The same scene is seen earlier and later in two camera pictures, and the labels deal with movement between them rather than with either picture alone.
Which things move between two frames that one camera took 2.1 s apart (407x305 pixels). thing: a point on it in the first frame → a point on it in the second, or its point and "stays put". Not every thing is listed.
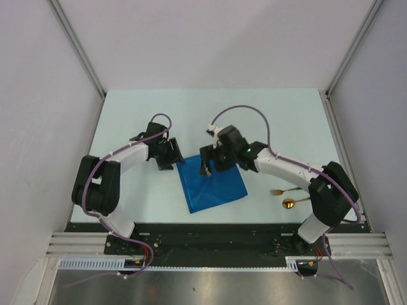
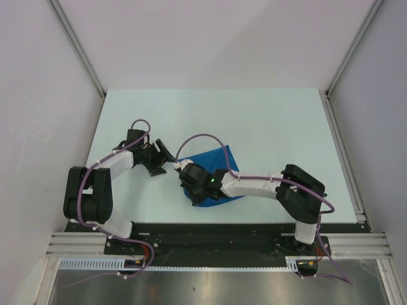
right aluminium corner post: (376, 6) stays put
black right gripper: (208, 153) → (188, 187)
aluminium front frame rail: (350, 245) stays put
